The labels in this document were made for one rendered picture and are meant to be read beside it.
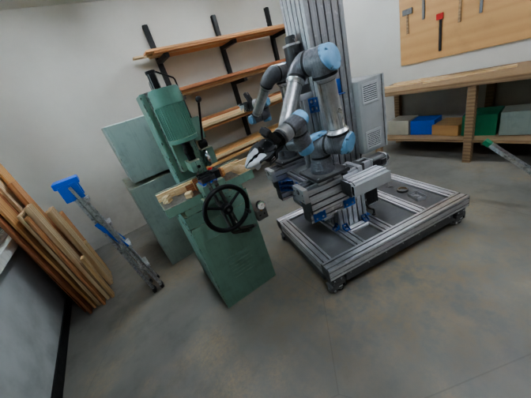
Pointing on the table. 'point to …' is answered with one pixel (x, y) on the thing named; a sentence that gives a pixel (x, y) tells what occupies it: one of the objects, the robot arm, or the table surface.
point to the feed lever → (201, 125)
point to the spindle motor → (173, 114)
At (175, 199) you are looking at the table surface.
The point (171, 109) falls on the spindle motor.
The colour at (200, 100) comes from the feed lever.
